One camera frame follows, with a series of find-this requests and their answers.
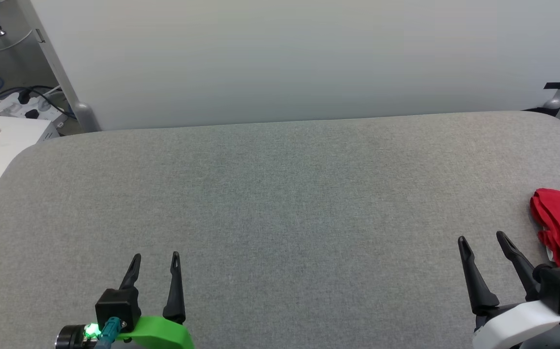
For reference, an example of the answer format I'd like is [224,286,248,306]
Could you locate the white power strip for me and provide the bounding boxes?
[0,91,65,123]

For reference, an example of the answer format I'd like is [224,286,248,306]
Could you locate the grey metal partition post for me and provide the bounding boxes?
[16,0,102,132]

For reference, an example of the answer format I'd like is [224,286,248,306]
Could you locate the thin white cable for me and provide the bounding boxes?
[0,29,34,54]

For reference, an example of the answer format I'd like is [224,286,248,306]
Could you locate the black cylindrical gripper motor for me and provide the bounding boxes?
[57,325,98,349]

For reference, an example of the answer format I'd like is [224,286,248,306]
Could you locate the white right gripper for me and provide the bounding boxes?
[458,231,560,349]

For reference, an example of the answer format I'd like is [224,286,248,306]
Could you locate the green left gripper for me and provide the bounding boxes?
[115,251,196,349]

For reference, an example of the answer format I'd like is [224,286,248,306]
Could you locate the white partition panel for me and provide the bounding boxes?
[16,0,560,131]

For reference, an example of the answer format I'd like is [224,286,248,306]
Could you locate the white box with black strap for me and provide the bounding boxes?
[0,114,62,233]

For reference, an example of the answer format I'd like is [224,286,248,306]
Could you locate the grey partition post black tape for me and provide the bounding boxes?
[522,36,560,118]

